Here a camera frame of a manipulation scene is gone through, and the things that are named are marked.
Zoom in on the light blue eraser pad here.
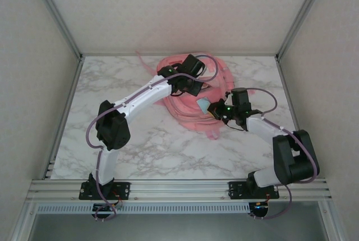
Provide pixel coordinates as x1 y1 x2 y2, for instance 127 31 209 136
197 98 211 113

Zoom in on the pink student backpack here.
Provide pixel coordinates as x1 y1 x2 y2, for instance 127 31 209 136
136 50 256 141

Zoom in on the right controller board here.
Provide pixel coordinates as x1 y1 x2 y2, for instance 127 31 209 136
248 201 270 218

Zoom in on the controller board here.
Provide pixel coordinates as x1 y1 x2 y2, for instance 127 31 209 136
248 201 270 218
92 203 118 214

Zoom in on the grey lower panel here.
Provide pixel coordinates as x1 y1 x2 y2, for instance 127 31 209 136
27 214 329 241

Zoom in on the left controller board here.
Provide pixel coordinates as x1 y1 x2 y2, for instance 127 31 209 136
92 203 118 214

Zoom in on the aluminium table side rail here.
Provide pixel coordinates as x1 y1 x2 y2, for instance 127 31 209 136
42 55 85 180
276 55 314 179

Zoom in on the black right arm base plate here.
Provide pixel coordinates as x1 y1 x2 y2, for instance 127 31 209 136
228 181 280 200

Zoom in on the aluminium mounting rail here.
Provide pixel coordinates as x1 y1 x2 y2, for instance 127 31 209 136
26 178 333 203

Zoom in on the aluminium frame post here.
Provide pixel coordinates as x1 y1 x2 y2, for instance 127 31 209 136
275 0 332 62
27 0 85 61
319 201 347 241
10 201 39 241

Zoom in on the white slotted cable duct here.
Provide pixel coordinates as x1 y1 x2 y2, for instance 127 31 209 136
36 203 251 214

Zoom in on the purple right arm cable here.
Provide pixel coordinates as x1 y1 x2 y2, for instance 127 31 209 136
246 88 320 221

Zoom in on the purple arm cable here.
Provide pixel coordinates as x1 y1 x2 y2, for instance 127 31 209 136
246 88 320 221
85 53 221 222

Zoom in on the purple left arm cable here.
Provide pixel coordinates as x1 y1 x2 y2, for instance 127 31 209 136
85 53 221 222

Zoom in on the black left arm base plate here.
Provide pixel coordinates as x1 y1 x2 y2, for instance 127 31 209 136
78 182 131 200

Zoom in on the aluminium lower frame post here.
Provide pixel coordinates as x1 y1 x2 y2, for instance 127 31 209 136
319 201 347 241
10 201 39 241

